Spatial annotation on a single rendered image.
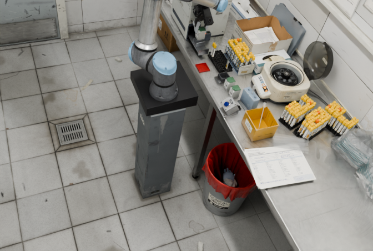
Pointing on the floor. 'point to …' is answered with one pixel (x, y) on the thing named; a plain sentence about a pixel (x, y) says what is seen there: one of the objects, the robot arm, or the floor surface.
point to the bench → (326, 220)
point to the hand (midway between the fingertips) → (200, 31)
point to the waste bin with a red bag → (222, 206)
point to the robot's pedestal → (157, 150)
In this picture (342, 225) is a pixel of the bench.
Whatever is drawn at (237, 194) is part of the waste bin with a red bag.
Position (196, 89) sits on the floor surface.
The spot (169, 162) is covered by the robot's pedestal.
